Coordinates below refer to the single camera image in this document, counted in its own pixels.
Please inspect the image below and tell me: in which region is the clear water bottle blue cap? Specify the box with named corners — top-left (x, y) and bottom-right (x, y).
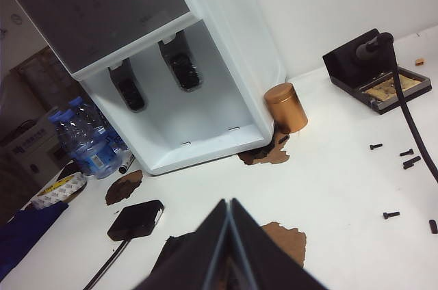
top-left (47, 107), bottom-right (75, 164)
top-left (54, 111), bottom-right (119, 181)
top-left (68, 96), bottom-right (128, 154)

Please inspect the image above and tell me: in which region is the black marker pen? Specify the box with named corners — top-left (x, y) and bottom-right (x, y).
top-left (118, 153), bottom-right (135, 174)

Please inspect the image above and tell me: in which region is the white grey water dispenser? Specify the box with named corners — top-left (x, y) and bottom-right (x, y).
top-left (2, 0), bottom-right (287, 176)

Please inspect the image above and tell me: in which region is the black soldering iron stand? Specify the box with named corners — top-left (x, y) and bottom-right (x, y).
top-left (322, 28), bottom-right (433, 116)

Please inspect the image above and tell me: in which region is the wooden crate with plastic wrap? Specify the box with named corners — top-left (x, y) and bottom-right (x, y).
top-left (9, 45), bottom-right (99, 116)

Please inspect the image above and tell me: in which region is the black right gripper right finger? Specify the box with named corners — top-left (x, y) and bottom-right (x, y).
top-left (228, 197), bottom-right (329, 290)

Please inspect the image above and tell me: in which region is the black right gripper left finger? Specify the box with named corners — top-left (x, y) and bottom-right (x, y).
top-left (135, 199), bottom-right (231, 290)

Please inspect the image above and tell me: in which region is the yellow cleaning sponge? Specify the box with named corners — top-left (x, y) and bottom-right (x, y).
top-left (362, 74), bottom-right (424, 101)

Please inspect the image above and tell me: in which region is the white tape roll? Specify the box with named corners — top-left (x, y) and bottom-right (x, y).
top-left (29, 163), bottom-right (88, 211)

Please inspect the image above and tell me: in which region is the blue cloth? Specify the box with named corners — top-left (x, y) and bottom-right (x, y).
top-left (0, 200), bottom-right (71, 270)

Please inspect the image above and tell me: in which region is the copper metal can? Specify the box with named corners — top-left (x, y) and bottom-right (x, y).
top-left (263, 82), bottom-right (309, 133)

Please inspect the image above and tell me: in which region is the black USB hub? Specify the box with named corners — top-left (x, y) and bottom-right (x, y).
top-left (107, 200), bottom-right (164, 240)

